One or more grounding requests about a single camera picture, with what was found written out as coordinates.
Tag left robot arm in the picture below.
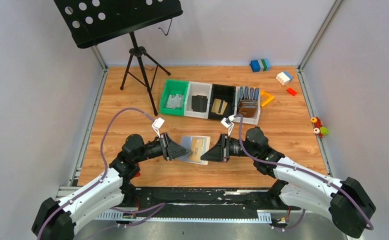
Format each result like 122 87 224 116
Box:
31 132 191 240

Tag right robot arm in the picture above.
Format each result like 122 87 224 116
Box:
201 127 376 239

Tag gold cards in black bin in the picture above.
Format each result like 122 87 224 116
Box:
211 98 228 115

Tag silver cards in green bin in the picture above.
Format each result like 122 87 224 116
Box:
165 94 185 109

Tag black card in white bin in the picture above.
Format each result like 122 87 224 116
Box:
191 95 209 113

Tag brown leather wallets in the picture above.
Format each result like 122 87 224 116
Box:
237 100 258 118

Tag white bin with wallets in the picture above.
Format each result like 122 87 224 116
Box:
234 86 261 125

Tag white plastic bin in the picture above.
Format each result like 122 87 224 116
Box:
183 81 212 119

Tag black plastic bin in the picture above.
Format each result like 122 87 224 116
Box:
208 84 236 121

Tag green plastic bin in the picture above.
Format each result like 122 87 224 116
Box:
159 79 189 116

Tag yellow plastic angle piece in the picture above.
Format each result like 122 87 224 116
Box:
260 90 275 108

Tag red toy brick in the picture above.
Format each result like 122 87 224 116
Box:
286 87 298 96

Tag blue green block stack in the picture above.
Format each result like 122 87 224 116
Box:
249 58 272 73

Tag white blue toy block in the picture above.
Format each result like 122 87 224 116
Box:
276 71 293 86

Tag red green toy car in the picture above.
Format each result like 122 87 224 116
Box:
310 116 329 139

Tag black music stand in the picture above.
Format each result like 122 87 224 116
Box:
54 0 184 116

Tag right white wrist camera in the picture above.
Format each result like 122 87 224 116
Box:
220 115 236 138

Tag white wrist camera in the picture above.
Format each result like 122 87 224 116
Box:
220 115 236 138
151 117 165 138

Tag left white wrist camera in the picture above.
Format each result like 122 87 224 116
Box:
151 117 165 138

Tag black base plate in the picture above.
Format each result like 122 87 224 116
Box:
120 187 298 219

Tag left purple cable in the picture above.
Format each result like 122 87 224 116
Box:
37 107 167 240

